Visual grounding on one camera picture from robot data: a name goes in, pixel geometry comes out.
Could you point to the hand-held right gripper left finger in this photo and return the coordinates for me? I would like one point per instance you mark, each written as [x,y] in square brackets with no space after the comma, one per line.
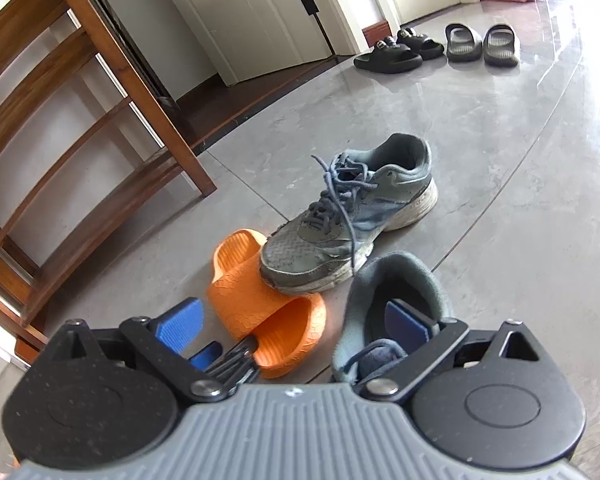
[180,321]

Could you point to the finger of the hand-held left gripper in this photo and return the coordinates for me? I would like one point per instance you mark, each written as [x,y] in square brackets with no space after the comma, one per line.
[237,360]
[206,355]

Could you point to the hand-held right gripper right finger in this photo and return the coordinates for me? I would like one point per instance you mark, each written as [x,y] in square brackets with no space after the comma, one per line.
[405,321]

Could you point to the grey lace-up sneaker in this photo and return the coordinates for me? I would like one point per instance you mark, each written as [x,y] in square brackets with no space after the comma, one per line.
[410,270]
[330,240]

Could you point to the orange rubber slipper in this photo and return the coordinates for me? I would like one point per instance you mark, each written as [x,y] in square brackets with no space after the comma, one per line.
[260,300]

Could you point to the brown wooden shoe rack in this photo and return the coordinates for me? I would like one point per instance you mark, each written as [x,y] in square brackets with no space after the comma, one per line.
[140,85]

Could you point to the black slipper with ornament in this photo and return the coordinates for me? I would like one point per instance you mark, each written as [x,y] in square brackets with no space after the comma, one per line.
[422,44]
[387,59]

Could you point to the dark grey rubber slipper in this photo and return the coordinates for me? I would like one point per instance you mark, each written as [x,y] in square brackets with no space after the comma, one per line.
[462,42]
[501,46]

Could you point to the black door hinge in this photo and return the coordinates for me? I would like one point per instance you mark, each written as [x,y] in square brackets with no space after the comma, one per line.
[310,2]

